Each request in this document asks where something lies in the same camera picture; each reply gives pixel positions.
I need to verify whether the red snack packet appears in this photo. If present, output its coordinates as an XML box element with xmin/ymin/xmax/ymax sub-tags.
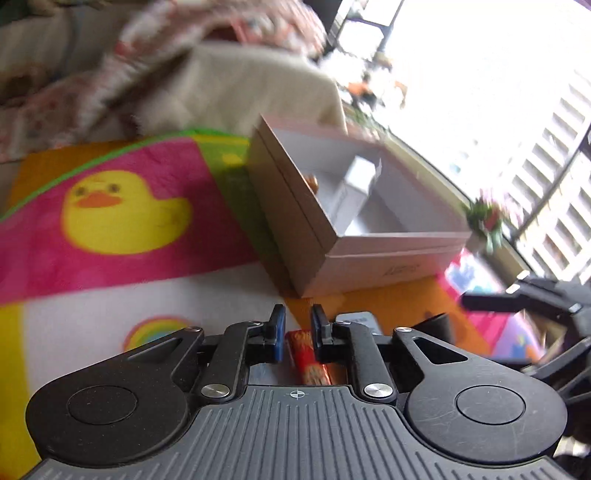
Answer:
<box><xmin>285</xmin><ymin>329</ymin><xmax>333</xmax><ymax>385</ymax></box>

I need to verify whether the white battery charger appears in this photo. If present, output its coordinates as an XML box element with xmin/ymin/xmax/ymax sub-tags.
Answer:
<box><xmin>335</xmin><ymin>312</ymin><xmax>382</xmax><ymax>336</ymax></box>

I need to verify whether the pink cardboard box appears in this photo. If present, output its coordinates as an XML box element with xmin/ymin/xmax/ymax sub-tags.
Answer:
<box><xmin>248</xmin><ymin>114</ymin><xmax>472</xmax><ymax>298</ymax></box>

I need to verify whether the potted plant in white pot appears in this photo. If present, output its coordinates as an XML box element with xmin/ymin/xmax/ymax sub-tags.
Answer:
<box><xmin>463</xmin><ymin>190</ymin><xmax>509</xmax><ymax>256</ymax></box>

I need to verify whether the beige covered sofa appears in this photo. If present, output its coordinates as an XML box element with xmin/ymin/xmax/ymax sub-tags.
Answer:
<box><xmin>0</xmin><ymin>14</ymin><xmax>348</xmax><ymax>162</ymax></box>

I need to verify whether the floral pink blanket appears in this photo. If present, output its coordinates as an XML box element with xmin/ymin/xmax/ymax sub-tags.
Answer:
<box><xmin>0</xmin><ymin>0</ymin><xmax>329</xmax><ymax>162</ymax></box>

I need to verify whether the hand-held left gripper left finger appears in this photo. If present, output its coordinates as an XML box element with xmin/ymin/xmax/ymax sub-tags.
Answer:
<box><xmin>119</xmin><ymin>304</ymin><xmax>286</xmax><ymax>403</ymax></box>

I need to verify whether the duck printed blanket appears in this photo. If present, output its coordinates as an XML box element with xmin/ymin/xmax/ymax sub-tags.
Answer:
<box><xmin>0</xmin><ymin>129</ymin><xmax>557</xmax><ymax>478</ymax></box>

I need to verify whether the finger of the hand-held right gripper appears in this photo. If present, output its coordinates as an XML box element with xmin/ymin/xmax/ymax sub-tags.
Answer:
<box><xmin>461</xmin><ymin>276</ymin><xmax>591</xmax><ymax>324</ymax></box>
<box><xmin>521</xmin><ymin>336</ymin><xmax>591</xmax><ymax>402</ymax></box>

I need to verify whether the white carton box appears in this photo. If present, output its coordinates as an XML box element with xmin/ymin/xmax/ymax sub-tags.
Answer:
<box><xmin>323</xmin><ymin>156</ymin><xmax>384</xmax><ymax>237</ymax></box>

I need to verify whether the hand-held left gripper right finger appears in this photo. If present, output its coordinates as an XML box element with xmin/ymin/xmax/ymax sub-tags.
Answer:
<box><xmin>311</xmin><ymin>303</ymin><xmax>468</xmax><ymax>407</ymax></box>

